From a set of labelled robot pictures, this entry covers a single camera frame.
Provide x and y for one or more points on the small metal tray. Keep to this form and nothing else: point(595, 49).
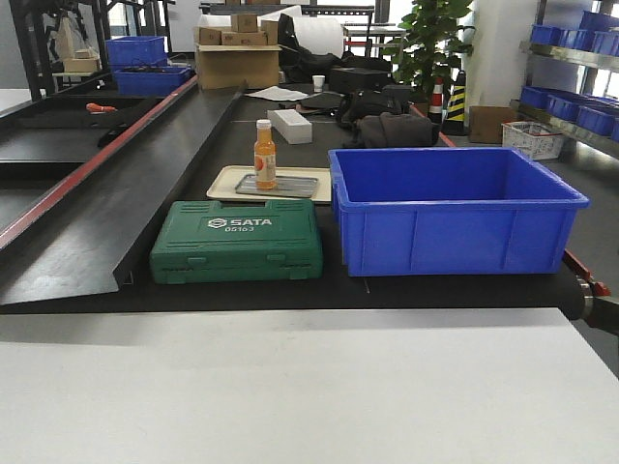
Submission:
point(286, 186)

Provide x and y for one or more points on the beige plastic tray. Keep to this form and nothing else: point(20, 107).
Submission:
point(224, 186)

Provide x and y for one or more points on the orange juice bottle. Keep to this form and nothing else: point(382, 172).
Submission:
point(264, 155)

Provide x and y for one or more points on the large blue plastic bin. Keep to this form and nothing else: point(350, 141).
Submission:
point(450, 211)

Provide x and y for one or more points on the white foam block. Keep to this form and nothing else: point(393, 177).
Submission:
point(291, 125)

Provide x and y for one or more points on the green SATA tool case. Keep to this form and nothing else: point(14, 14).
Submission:
point(205, 241)

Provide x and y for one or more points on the dark bag on belt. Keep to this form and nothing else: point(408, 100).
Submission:
point(389, 130)

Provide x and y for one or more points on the white paper cup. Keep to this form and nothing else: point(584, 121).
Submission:
point(318, 83)

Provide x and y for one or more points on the red white traffic cone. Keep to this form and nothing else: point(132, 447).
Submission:
point(435, 108)

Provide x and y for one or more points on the yellow black traffic cone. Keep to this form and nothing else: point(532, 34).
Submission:
point(453, 123)

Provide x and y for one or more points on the large cardboard box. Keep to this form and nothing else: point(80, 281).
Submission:
point(224, 66)

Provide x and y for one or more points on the brown cardboard box on floor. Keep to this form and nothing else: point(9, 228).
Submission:
point(486, 123)

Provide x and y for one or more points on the green potted plant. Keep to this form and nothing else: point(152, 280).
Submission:
point(431, 45)

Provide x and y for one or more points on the blue crate on conveyor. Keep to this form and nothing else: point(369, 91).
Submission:
point(157, 82)

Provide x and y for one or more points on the red conveyor roller end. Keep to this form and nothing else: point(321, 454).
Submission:
point(589, 286)

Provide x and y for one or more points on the orange handled tool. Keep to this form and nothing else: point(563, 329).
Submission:
point(95, 108)

